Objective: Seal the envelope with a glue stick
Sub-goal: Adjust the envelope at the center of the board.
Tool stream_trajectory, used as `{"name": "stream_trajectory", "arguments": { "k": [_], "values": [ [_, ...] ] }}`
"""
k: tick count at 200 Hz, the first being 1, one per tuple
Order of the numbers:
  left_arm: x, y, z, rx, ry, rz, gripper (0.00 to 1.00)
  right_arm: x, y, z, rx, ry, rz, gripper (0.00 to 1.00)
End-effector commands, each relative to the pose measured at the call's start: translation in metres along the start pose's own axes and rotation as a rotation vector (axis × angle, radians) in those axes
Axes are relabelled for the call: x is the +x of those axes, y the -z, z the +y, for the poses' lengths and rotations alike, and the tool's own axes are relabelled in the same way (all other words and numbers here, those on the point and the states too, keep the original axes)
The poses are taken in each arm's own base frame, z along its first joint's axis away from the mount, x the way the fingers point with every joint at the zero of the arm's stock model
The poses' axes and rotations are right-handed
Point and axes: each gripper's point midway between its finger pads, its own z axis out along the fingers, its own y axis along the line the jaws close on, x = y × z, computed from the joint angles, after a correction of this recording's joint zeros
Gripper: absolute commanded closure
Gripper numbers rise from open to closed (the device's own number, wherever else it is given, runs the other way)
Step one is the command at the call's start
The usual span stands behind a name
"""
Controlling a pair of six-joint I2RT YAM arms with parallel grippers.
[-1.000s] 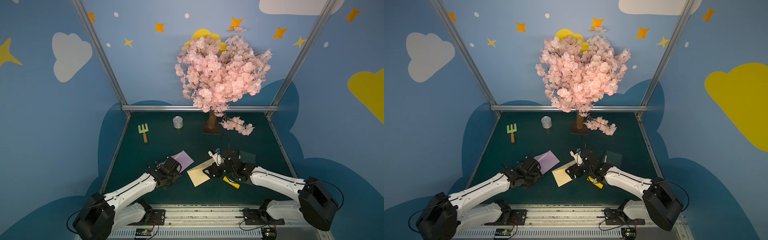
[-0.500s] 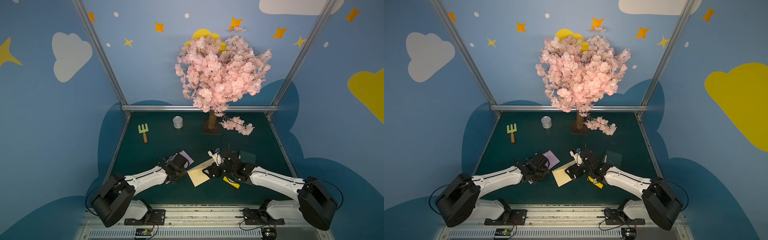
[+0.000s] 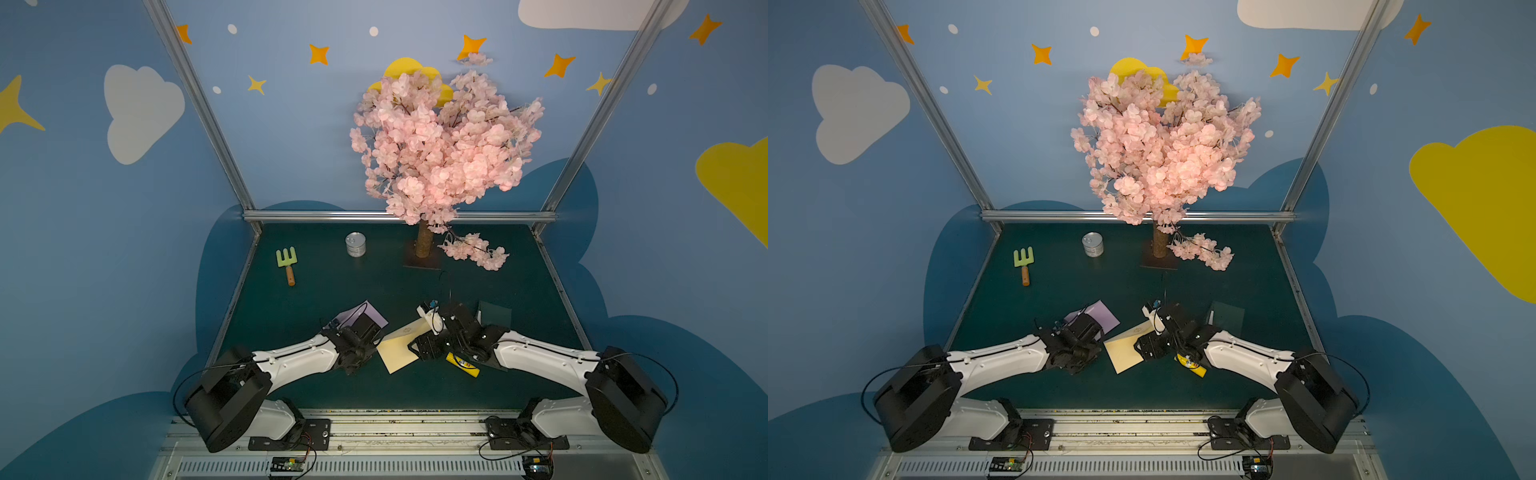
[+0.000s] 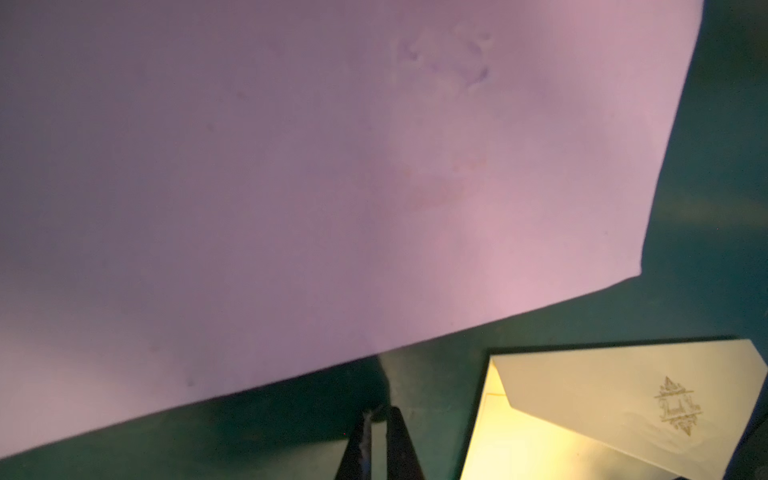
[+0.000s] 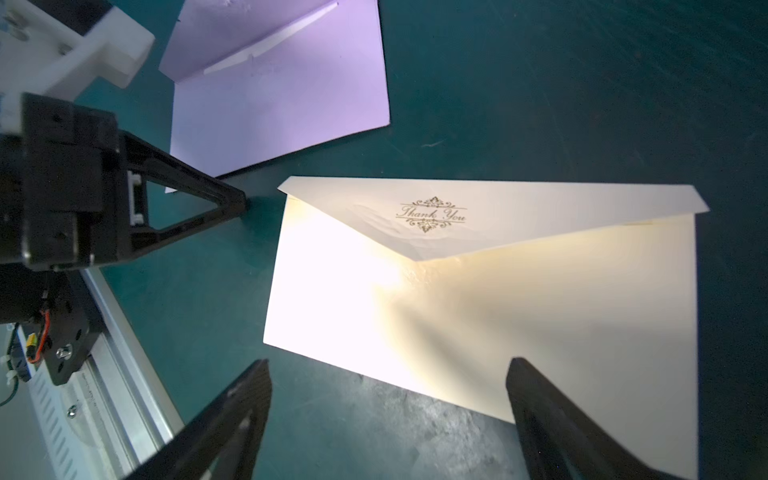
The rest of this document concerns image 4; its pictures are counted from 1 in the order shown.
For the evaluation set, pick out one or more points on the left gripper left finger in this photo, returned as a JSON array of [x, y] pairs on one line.
[[356, 460]]

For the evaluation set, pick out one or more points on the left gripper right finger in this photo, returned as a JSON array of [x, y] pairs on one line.
[[402, 460]]

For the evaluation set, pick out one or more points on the cream yellow envelope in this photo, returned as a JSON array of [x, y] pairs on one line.
[[659, 411]]

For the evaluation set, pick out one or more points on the purple envelope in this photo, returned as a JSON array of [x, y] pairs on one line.
[[202, 197]]

